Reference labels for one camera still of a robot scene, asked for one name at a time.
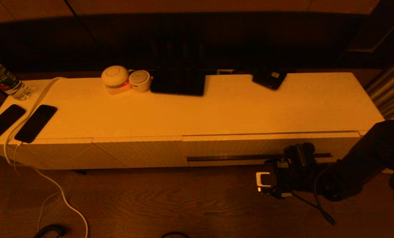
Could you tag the large round white device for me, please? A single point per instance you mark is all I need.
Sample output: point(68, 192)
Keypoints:
point(114, 76)

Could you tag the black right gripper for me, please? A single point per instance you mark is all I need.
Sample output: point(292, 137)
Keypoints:
point(296, 172)

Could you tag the grey curtain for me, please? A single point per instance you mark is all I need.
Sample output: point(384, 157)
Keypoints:
point(392, 89)

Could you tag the small black labelled device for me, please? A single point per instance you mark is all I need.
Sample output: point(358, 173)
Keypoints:
point(269, 80)

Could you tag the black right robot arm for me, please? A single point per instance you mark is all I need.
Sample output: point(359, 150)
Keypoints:
point(365, 158)

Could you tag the small round white speaker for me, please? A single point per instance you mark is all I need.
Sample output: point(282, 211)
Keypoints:
point(139, 79)

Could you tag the labelled plastic water bottle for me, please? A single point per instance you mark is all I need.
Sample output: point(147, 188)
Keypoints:
point(3, 81)

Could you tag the black smartphone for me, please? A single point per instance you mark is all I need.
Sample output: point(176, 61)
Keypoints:
point(3, 122)
point(34, 124)

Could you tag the white cabinet drawer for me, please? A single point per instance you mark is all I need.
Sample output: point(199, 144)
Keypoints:
point(233, 147)

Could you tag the white low cabinet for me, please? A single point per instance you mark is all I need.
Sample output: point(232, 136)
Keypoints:
point(150, 112)

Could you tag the black router box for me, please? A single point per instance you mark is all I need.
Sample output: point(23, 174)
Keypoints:
point(177, 82)

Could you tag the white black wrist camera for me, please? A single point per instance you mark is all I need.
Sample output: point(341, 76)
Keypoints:
point(266, 179)

